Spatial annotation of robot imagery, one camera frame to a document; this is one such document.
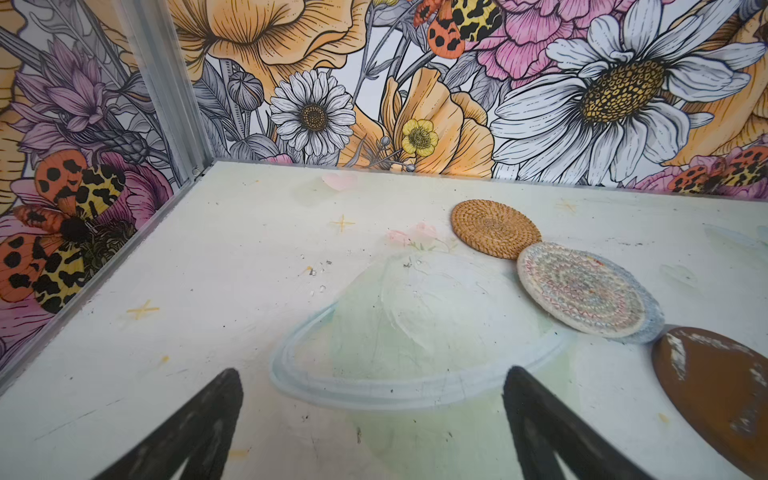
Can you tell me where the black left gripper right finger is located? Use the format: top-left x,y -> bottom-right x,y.
502,366 -> 650,479

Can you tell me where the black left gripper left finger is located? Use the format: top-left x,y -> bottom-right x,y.
96,368 -> 244,479

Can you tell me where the grey-blue braided rope coaster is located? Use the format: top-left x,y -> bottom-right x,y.
594,255 -> 665,344

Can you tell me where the scratched dark brown wooden coaster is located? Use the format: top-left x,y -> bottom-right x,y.
651,327 -> 767,479

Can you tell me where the round woven rattan coaster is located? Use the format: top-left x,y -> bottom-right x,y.
450,199 -> 542,260

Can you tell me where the aluminium corner post left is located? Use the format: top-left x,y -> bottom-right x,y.
118,1 -> 214,187

